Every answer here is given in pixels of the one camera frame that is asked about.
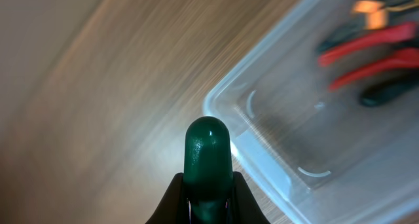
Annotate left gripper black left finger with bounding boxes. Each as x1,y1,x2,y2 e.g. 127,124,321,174
146,173,190,224

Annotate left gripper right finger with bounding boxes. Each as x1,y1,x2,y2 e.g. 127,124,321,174
227,172,270,224

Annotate green handled screwdriver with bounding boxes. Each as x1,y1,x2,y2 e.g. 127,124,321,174
183,117,233,223

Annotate black red screwdriver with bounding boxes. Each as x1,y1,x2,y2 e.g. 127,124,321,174
359,75,418,107

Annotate orange black pliers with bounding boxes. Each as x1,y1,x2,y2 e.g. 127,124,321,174
317,0,418,53

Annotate red handled snips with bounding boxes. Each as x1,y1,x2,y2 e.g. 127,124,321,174
318,22,418,90

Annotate clear plastic container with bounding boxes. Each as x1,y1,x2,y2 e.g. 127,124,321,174
204,0,418,223

